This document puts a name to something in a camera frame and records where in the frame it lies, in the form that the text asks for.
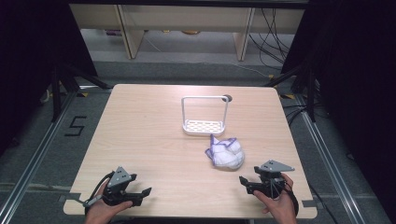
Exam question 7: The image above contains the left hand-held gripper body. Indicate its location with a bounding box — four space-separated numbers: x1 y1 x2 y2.
102 166 145 207

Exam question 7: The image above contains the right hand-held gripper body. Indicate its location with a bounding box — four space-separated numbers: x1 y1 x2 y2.
253 160 296 200

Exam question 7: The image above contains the white cloth with purple trim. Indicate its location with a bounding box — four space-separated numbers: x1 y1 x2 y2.
205 133 247 171

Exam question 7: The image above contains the white wire rack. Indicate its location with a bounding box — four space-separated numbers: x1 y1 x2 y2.
180 94 231 137

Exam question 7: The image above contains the person's left hand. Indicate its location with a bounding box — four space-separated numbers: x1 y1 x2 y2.
83 179 134 224

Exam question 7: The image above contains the person's right hand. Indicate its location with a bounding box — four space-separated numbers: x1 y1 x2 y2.
252 173 299 224

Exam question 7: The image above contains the black metal stand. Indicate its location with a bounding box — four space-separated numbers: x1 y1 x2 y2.
263 64 318 123
50 62 112 123

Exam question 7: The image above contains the black curtain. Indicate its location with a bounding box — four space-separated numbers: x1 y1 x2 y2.
0 0 98 155
280 0 396 216

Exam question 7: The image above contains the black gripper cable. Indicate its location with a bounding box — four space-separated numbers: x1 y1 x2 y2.
279 178 301 217
83 172 114 217

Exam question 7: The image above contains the long aluminium floor rail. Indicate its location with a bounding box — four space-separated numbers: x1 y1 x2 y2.
78 84 115 91
294 93 387 224
0 90 78 224

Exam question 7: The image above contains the thin white floor cable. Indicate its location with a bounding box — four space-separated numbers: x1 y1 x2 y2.
229 61 271 78

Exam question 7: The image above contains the bundle of black cables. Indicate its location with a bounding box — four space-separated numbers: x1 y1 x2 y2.
248 7 296 69

